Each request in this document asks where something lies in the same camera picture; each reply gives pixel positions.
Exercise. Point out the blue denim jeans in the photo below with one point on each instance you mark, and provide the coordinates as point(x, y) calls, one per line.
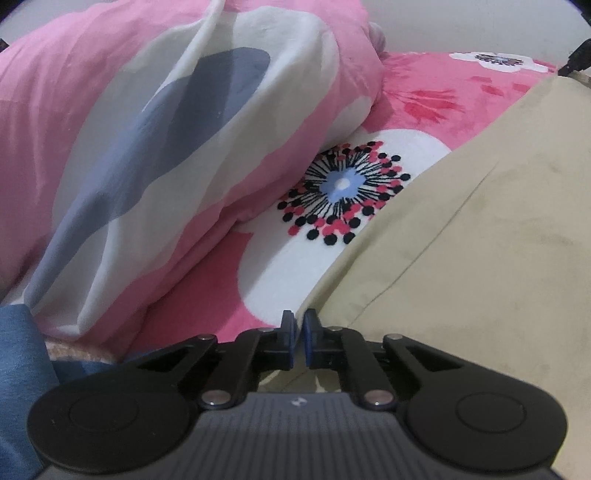
point(18, 369)

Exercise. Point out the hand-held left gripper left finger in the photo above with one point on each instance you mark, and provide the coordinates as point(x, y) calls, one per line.
point(291, 341)

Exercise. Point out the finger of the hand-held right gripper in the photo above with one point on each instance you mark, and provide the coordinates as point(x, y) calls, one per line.
point(579, 57)

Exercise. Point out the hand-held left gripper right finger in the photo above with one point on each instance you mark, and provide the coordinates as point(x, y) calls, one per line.
point(308, 341)

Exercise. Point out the pink patterned quilt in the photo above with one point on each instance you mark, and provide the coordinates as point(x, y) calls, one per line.
point(46, 115)

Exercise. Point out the beige pants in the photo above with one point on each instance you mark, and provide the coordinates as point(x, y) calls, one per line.
point(485, 254)

